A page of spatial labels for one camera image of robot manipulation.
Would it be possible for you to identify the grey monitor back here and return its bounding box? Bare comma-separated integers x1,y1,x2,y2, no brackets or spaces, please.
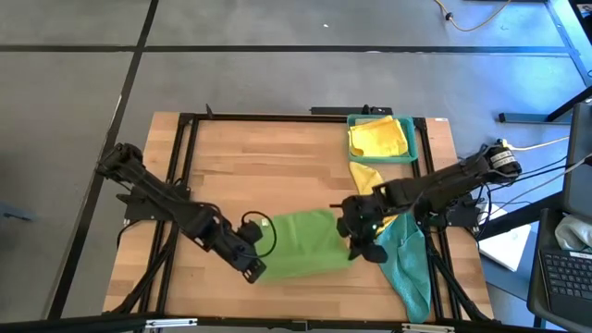
561,101,592,218

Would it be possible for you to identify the bright green microfiber towel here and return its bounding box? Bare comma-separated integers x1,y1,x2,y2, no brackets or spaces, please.
256,208,355,284

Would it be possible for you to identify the black aluminium table frame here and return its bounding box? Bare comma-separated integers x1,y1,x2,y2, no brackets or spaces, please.
104,104,494,325

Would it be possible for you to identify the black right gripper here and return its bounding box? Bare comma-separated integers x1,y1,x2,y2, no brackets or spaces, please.
335,193,394,265

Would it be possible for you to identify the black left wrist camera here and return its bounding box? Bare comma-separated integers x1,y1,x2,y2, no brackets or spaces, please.
238,220,264,244

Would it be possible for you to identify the grey crumpled cloth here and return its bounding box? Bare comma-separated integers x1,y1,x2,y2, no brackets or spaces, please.
553,215,592,253

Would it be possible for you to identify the yellow towel with white label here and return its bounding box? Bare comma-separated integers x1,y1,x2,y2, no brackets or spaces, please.
349,161,400,235

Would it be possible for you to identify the yellow floor cable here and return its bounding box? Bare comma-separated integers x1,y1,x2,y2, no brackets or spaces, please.
433,0,512,33

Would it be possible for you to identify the black bar device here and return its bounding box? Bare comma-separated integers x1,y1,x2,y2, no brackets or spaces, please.
310,105,394,117

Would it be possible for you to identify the black left camera cable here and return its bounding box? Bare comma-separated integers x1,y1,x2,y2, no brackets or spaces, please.
240,210,278,260

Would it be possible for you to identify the black rig beam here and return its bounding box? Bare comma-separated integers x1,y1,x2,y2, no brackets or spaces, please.
0,313,592,333

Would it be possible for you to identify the white flat box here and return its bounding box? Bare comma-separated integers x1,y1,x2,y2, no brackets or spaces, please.
477,203,533,273

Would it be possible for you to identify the dark laptop with keyboard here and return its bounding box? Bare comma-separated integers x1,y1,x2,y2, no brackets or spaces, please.
526,207,592,333

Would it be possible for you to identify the teal plastic tray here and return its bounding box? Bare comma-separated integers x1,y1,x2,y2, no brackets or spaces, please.
346,114,420,166

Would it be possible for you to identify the dark metal stand base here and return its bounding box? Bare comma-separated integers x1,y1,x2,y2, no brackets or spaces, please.
498,85,592,125

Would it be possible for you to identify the silver metal bracket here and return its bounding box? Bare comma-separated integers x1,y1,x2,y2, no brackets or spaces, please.
144,317,199,329
401,323,455,333

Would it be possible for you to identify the plain yellow microfiber towel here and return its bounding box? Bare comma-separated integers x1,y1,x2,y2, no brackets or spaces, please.
347,115,410,158

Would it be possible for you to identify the black diagonal desk bar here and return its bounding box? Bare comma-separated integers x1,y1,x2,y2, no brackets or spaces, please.
475,191,564,241

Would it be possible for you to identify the yellow plug with cream cable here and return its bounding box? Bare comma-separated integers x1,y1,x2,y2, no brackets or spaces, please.
497,136,571,153

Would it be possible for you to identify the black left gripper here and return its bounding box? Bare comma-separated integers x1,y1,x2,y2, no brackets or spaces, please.
184,205,268,285

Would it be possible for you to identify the teal microfiber towel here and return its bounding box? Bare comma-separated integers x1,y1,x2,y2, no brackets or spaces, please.
376,212,432,324

